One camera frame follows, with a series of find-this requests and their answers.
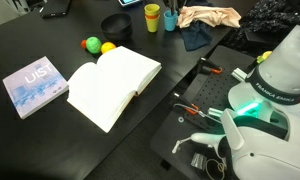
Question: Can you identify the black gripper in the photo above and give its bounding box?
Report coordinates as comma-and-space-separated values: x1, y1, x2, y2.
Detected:
162, 0, 188, 17

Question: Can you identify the light blue cup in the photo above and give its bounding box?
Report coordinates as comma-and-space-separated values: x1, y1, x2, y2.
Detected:
162, 9, 180, 33

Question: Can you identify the black bowl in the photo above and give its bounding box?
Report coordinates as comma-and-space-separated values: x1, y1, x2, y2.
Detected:
100, 12, 133, 35
104, 27, 134, 42

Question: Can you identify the yellow cup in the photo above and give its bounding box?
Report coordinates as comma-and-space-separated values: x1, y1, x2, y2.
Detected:
143, 3, 161, 17
145, 16, 161, 34

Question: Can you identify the orange cup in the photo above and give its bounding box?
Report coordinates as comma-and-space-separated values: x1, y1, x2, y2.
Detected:
144, 13, 161, 20

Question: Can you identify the dark blue cloth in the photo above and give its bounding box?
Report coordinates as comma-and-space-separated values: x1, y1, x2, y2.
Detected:
180, 20, 214, 52

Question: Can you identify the pink cloth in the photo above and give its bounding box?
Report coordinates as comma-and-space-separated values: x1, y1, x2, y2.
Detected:
176, 5, 242, 29

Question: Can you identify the white tablet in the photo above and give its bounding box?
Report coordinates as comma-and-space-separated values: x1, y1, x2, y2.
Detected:
117, 0, 145, 7

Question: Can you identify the black orange clamp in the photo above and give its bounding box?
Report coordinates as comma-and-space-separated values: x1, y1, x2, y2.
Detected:
172, 92, 202, 117
195, 56, 224, 77

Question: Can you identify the yellow orange ball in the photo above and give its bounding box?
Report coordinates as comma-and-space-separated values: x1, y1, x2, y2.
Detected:
100, 41, 118, 55

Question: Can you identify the green ball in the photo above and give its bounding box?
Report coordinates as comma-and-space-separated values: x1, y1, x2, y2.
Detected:
85, 36, 103, 55

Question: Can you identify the aluminium extrusion bar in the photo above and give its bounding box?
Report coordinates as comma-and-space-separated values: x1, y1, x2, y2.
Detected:
207, 106, 225, 119
230, 67, 248, 83

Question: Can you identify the black perforated breadboard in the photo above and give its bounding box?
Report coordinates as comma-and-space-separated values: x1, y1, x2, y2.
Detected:
189, 65, 255, 135

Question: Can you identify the black cloth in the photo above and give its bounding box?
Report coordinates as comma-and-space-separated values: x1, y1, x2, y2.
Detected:
221, 0, 300, 52

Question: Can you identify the open white book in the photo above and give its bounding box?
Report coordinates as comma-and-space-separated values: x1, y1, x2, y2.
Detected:
66, 45, 163, 134

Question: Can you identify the UIST book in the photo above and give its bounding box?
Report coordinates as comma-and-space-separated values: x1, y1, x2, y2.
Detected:
2, 55, 70, 120

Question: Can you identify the rubber band loop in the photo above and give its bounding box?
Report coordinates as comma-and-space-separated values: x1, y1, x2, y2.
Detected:
204, 157, 228, 180

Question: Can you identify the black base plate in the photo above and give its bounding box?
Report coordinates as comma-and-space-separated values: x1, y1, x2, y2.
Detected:
149, 44, 258, 180

